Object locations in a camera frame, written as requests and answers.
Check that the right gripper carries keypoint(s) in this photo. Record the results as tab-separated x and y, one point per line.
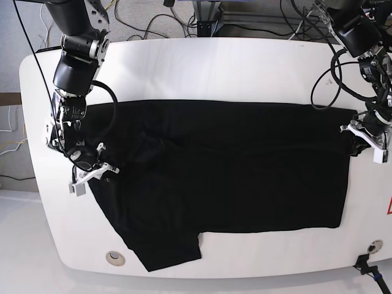
87	163

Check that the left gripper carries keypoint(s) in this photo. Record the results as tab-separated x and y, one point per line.
369	129

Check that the black T-shirt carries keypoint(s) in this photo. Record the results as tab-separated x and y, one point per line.
189	166

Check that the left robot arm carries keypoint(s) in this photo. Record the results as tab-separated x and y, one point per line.
364	39

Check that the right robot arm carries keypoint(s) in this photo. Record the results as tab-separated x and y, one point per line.
84	42

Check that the red warning sticker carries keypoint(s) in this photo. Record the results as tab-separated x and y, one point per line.
389	211

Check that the left table grommet hole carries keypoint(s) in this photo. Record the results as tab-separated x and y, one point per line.
115	258

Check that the table grommet hole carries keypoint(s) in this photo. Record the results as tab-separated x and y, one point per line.
115	258
375	246

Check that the right table grommet hole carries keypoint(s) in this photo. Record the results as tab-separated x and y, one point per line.
375	246

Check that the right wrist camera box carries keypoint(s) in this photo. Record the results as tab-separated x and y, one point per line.
78	189

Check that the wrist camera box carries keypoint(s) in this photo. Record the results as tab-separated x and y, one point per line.
380	156
78	189

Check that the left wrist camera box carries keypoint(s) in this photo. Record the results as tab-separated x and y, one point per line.
380	156

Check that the black clamp with cable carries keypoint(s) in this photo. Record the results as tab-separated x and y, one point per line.
362	266

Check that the black frame base block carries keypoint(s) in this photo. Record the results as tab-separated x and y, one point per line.
206	28

